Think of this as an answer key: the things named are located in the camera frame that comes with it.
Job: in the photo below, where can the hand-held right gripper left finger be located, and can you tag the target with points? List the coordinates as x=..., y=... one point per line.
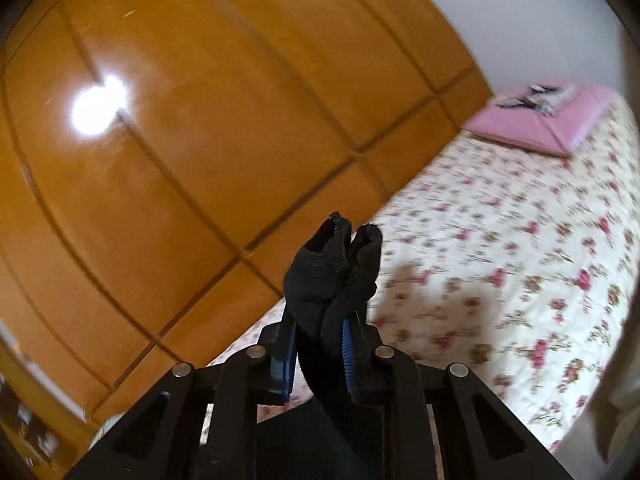
x=282, y=360

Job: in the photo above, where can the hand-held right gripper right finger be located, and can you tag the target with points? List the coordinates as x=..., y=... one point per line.
x=350, y=360

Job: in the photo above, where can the black pants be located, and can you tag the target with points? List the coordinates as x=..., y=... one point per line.
x=330, y=310

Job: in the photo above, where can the floral bed sheet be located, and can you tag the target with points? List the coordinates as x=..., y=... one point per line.
x=500, y=270

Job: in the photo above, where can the wooden wardrobe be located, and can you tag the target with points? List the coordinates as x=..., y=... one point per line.
x=200, y=135

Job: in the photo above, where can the pink pillow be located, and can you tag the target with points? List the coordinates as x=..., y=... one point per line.
x=542, y=120

